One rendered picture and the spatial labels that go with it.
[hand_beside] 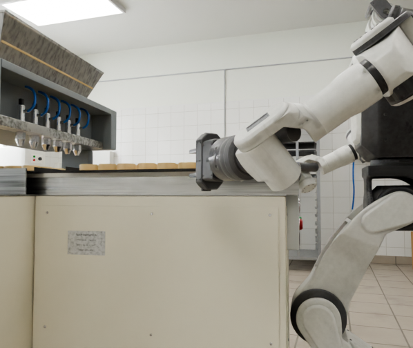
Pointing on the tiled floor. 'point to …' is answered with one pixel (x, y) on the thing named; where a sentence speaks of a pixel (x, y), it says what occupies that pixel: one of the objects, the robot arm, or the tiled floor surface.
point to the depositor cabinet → (4, 271)
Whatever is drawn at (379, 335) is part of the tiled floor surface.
